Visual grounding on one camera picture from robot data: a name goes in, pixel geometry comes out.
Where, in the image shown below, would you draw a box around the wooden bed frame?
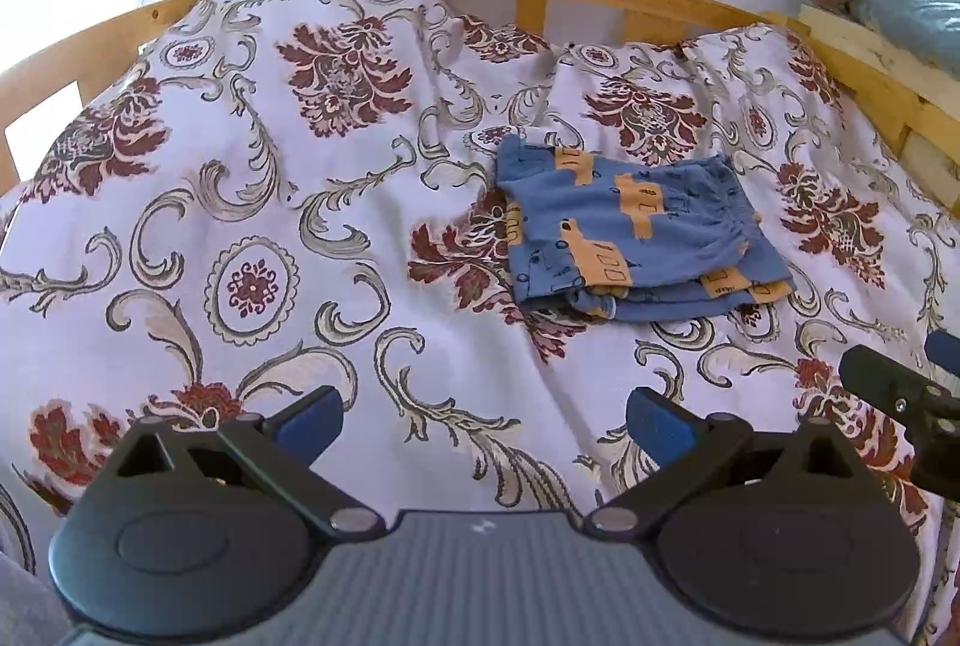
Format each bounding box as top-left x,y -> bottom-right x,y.
2,0 -> 958,212

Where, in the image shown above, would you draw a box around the white floral bedspread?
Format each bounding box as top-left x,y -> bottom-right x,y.
2,0 -> 958,644

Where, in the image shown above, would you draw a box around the blue orange patterned pants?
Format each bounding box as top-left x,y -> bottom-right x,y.
496,136 -> 794,323

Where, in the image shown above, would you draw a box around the light wooden shelf board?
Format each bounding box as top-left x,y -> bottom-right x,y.
799,4 -> 960,118

